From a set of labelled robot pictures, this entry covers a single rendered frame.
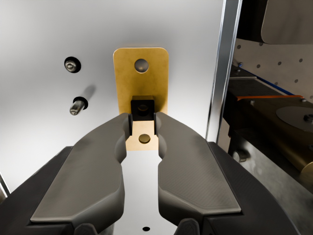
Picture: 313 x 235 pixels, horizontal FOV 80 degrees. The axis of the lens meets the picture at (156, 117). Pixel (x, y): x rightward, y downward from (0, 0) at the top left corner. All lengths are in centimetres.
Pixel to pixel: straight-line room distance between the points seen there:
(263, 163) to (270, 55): 38
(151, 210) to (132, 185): 4
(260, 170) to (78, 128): 16
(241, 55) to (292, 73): 14
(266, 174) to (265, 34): 11
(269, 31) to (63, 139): 19
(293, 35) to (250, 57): 31
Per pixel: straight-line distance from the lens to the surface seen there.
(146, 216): 24
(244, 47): 49
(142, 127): 15
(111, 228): 22
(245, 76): 37
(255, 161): 19
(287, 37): 20
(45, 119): 18
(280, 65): 55
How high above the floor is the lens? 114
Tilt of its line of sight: 63 degrees down
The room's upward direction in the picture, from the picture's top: 174 degrees clockwise
